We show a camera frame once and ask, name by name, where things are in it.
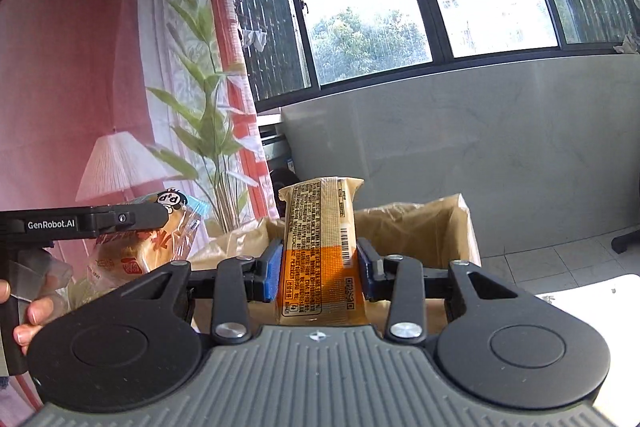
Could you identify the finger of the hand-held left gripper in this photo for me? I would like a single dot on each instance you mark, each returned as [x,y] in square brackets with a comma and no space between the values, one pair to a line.
[132,218]

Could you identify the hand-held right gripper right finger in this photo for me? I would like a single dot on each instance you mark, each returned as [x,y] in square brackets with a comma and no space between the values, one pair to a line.
[369,274]

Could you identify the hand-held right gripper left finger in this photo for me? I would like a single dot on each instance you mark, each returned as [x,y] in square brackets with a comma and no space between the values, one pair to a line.
[272,272]

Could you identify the clear bread packet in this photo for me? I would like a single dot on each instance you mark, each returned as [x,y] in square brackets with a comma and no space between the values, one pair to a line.
[150,253]

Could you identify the yellow orange cake packet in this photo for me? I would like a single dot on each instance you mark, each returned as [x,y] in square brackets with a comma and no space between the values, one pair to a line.
[320,257]

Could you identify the cardboard box with plastic liner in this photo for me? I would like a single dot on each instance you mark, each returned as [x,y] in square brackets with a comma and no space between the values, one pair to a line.
[415,227]

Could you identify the person's left hand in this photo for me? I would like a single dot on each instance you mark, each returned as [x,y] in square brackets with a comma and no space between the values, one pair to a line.
[37,311]

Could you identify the printed backdrop cloth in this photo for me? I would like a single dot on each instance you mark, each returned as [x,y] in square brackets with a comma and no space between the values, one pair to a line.
[60,82]

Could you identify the small white rag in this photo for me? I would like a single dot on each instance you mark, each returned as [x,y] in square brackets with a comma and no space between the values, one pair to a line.
[254,39]

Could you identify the black framed window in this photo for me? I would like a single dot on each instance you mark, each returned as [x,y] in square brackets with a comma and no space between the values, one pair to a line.
[375,32]

